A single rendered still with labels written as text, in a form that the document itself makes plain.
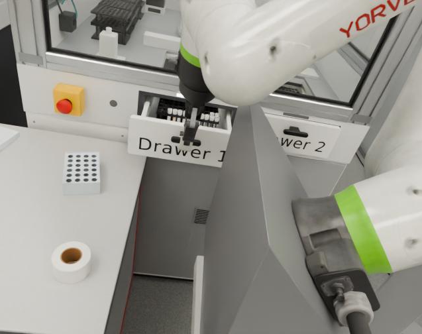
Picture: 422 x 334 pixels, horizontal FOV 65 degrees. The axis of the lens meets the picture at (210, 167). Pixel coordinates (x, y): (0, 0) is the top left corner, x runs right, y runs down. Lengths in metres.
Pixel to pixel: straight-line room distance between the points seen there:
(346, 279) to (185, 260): 1.08
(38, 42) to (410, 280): 1.47
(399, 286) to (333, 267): 1.14
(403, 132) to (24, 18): 0.87
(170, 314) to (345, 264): 1.18
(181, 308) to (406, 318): 0.91
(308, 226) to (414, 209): 0.13
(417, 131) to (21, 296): 0.73
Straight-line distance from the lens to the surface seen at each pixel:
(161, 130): 0.85
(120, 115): 1.03
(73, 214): 0.83
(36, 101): 1.09
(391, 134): 0.64
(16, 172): 0.96
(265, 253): 0.31
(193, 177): 1.13
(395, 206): 0.48
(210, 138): 0.86
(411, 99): 0.64
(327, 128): 1.06
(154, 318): 1.54
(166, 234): 1.34
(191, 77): 0.60
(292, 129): 1.01
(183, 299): 1.59
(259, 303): 0.38
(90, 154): 0.94
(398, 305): 1.63
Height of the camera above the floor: 1.36
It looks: 37 degrees down
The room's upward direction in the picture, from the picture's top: 14 degrees clockwise
